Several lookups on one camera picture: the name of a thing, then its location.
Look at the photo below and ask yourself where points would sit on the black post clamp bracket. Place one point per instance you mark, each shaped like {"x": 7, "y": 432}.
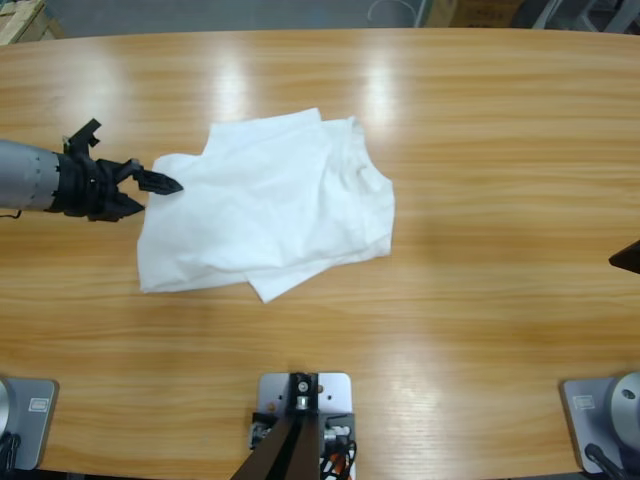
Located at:
{"x": 342, "y": 417}

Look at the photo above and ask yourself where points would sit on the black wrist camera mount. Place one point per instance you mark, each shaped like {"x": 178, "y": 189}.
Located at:
{"x": 80, "y": 136}

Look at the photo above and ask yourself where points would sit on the silver arm base disc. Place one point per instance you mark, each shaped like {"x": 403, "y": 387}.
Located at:
{"x": 627, "y": 405}
{"x": 4, "y": 405}

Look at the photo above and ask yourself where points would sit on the pale cardboard box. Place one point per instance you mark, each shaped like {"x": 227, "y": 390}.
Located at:
{"x": 25, "y": 20}

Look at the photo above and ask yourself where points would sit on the dark camera post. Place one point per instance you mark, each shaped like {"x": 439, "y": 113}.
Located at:
{"x": 280, "y": 450}

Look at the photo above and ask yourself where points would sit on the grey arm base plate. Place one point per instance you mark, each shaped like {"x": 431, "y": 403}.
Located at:
{"x": 35, "y": 430}
{"x": 580, "y": 425}

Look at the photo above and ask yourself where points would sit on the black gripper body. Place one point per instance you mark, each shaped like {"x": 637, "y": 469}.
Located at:
{"x": 85, "y": 185}

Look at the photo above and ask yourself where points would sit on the grey metal frame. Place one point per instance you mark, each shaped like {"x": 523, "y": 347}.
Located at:
{"x": 575, "y": 15}

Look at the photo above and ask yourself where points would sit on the grey base plate label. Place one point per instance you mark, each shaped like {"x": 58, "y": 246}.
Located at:
{"x": 39, "y": 403}
{"x": 584, "y": 401}

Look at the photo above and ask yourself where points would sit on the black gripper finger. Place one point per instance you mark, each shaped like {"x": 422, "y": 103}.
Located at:
{"x": 157, "y": 183}
{"x": 629, "y": 257}
{"x": 125, "y": 207}

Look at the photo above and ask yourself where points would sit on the brown cardboard box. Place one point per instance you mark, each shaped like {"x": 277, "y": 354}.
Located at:
{"x": 475, "y": 12}

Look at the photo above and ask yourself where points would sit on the white t-shirt with black print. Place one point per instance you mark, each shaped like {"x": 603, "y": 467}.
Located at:
{"x": 275, "y": 210}

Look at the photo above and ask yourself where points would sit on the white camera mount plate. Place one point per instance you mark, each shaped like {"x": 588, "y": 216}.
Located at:
{"x": 335, "y": 395}

